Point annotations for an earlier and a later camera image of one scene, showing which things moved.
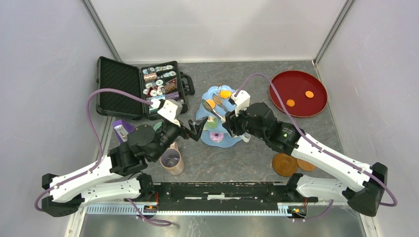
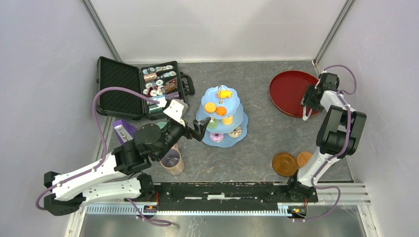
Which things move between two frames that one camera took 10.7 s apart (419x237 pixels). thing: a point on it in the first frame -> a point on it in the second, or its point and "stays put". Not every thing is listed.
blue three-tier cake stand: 214,103 stays put
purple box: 122,129 stays put
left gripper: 197,126 stays put
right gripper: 231,123 -> 310,90
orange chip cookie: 290,102 -> 221,111
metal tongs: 209,107 -> 305,117
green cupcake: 212,122 stays put
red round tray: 304,93 stays put
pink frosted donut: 216,137 stays put
